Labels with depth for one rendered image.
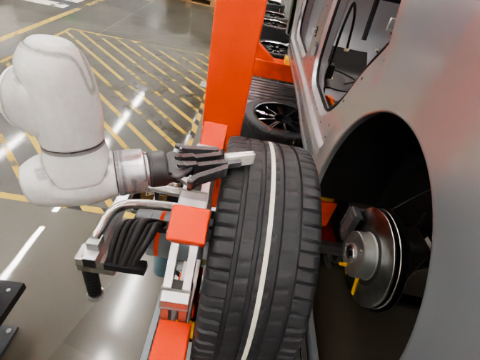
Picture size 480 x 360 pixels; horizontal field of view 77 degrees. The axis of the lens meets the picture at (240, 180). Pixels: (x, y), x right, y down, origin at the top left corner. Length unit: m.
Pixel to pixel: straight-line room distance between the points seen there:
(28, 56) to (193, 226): 0.37
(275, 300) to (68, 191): 0.44
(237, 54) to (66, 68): 0.70
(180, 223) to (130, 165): 0.14
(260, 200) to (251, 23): 0.63
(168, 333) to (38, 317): 1.19
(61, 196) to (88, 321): 1.25
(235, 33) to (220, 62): 0.11
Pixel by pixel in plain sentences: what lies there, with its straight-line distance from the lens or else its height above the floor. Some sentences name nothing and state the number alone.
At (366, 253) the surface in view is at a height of 0.91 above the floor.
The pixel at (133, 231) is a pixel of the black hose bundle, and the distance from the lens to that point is 0.72.
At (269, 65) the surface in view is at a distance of 3.16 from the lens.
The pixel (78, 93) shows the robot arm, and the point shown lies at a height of 1.36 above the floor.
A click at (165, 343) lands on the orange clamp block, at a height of 0.88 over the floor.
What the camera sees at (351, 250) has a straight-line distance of 1.06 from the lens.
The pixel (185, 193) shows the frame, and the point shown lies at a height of 1.12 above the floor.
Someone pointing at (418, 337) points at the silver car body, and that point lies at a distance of 0.70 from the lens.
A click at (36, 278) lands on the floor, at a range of 2.00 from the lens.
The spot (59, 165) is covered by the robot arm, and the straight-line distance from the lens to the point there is 0.58.
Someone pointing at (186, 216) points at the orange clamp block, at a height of 1.15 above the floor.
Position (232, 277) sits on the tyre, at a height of 1.06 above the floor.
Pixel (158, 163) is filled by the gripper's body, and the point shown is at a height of 1.22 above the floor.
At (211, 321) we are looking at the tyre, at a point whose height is 0.97.
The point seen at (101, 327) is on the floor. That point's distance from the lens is 1.78.
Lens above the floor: 1.59
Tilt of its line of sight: 39 degrees down
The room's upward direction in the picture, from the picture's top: 13 degrees clockwise
